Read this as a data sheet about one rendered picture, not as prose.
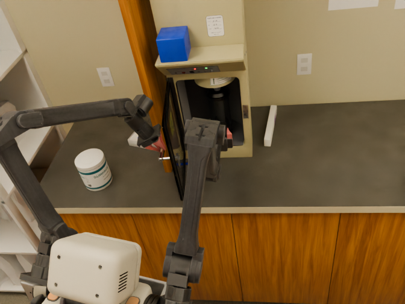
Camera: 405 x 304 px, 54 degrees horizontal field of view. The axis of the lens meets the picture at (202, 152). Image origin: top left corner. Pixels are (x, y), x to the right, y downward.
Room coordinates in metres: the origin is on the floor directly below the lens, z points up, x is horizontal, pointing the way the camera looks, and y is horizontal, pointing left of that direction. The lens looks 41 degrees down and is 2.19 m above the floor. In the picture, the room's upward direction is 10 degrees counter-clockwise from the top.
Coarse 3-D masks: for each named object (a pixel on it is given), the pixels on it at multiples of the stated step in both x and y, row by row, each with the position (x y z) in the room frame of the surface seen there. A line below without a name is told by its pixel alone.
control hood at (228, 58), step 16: (192, 48) 1.37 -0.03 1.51; (208, 48) 1.35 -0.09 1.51; (224, 48) 1.32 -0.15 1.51; (240, 48) 1.30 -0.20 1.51; (160, 64) 1.29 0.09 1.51; (176, 64) 1.28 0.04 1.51; (192, 64) 1.27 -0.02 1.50; (208, 64) 1.26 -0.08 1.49; (224, 64) 1.26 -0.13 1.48; (240, 64) 1.25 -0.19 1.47
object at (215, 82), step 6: (204, 78) 1.41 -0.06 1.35; (210, 78) 1.40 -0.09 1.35; (216, 78) 1.39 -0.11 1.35; (222, 78) 1.39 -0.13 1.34; (228, 78) 1.40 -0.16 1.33; (198, 84) 1.42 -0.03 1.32; (204, 84) 1.40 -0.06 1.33; (210, 84) 1.39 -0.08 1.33; (216, 84) 1.38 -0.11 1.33; (222, 84) 1.38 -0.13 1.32
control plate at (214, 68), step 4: (176, 68) 1.30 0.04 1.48; (180, 68) 1.30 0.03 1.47; (184, 68) 1.30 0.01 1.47; (188, 68) 1.30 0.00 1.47; (192, 68) 1.30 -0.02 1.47; (196, 68) 1.30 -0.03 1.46; (200, 68) 1.30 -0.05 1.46; (204, 68) 1.30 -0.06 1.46; (208, 68) 1.30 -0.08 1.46; (212, 68) 1.29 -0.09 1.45; (216, 68) 1.29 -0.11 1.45; (172, 72) 1.35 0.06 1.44; (180, 72) 1.34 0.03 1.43; (188, 72) 1.34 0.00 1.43; (196, 72) 1.34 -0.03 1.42; (200, 72) 1.34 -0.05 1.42; (204, 72) 1.34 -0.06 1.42
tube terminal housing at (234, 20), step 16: (160, 0) 1.40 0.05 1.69; (176, 0) 1.39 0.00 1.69; (192, 0) 1.37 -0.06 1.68; (208, 0) 1.36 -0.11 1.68; (224, 0) 1.35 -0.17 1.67; (240, 0) 1.34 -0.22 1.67; (160, 16) 1.40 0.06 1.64; (176, 16) 1.39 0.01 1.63; (192, 16) 1.38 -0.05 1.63; (224, 16) 1.35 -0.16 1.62; (240, 16) 1.34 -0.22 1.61; (192, 32) 1.38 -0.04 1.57; (240, 32) 1.34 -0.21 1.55; (176, 80) 1.40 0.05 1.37; (240, 80) 1.34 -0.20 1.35
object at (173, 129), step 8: (168, 112) 1.22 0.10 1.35; (168, 120) 1.19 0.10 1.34; (176, 120) 1.35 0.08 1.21; (168, 128) 1.15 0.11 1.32; (176, 128) 1.30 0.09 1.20; (176, 136) 1.27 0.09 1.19; (168, 144) 1.09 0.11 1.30; (176, 144) 1.23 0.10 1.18; (168, 152) 1.09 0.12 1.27; (176, 152) 1.19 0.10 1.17; (176, 160) 1.15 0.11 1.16; (176, 176) 1.09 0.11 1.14
